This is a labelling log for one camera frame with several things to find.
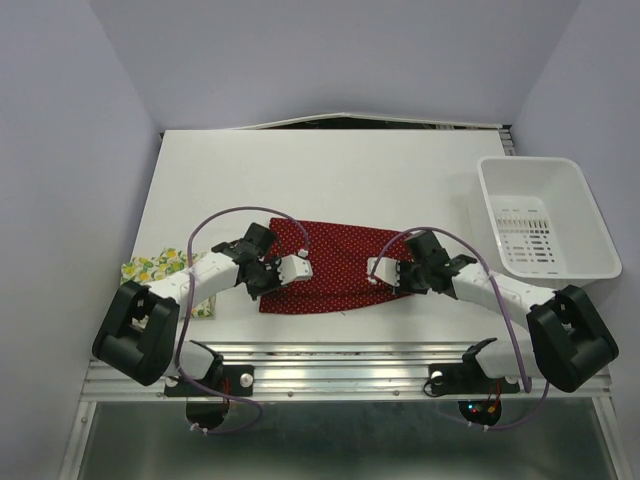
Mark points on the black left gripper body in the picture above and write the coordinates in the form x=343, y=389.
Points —
x=266, y=279

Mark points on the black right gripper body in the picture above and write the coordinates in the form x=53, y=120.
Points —
x=412, y=278

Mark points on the red polka dot skirt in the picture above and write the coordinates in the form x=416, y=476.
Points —
x=338, y=255

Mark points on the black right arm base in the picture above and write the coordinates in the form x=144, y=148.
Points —
x=481, y=402

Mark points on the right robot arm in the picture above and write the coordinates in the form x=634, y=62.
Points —
x=554, y=334

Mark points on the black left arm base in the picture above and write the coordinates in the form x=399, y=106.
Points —
x=221, y=403

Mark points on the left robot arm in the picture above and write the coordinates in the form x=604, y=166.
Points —
x=138, y=334

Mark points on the lemon print folded skirt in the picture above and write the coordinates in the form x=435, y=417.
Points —
x=170, y=260

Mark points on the white plastic basket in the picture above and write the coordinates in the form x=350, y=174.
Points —
x=535, y=219

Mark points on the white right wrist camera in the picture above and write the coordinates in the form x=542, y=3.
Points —
x=384, y=270

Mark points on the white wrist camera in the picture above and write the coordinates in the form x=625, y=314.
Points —
x=290, y=269
x=384, y=270

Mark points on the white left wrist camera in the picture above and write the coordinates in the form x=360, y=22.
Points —
x=290, y=269

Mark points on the aluminium frame rail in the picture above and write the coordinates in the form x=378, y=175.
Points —
x=319, y=372

